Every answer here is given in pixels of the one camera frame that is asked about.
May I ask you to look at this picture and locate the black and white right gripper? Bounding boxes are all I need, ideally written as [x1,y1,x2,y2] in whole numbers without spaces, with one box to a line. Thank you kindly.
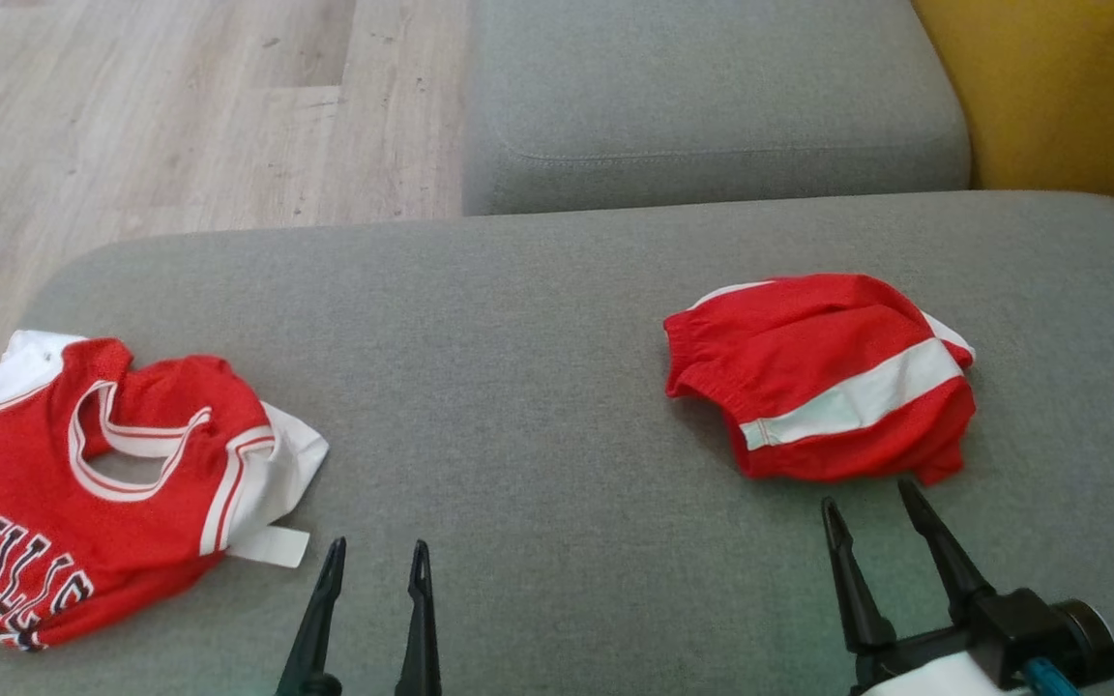
[820,478,1114,696]

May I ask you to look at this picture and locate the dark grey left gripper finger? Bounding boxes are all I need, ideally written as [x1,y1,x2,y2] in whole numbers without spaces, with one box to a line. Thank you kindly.
[396,539,442,696]
[275,537,347,696]

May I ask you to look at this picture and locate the red shorts with white stripe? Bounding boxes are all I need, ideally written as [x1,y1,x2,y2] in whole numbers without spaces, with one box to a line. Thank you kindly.
[663,274,977,486]

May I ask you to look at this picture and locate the red Bulls basketball jersey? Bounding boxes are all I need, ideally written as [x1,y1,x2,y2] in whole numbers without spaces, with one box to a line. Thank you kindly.
[0,331,331,651]

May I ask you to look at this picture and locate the large grey sofa seat cushion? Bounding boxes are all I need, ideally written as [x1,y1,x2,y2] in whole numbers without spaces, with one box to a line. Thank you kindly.
[0,190,1114,696]

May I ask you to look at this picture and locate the yellow upholstered furniture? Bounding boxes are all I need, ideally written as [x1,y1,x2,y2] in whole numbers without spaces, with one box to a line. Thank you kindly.
[910,0,1114,221]

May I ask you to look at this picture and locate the small grey sofa cushion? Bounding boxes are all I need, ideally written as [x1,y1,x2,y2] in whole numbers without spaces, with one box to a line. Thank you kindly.
[463,0,972,216]

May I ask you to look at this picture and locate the blue cable connector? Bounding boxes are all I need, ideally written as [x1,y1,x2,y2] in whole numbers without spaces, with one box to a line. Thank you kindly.
[1021,657,1082,696]

